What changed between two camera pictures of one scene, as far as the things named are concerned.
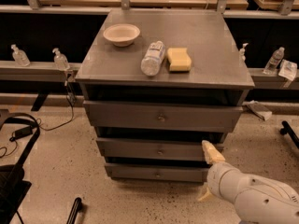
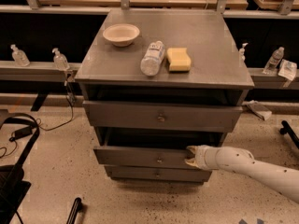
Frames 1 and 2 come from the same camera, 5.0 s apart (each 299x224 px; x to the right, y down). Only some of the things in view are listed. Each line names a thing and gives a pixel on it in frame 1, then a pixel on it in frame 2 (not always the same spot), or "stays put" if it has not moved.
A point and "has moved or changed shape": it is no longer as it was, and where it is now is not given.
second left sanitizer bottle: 61,62 stays put
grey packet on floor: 258,108 stays put
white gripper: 219,176 to 203,157
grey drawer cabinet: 156,84 stays put
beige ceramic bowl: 121,35 stays put
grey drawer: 155,149 has moved or changed shape
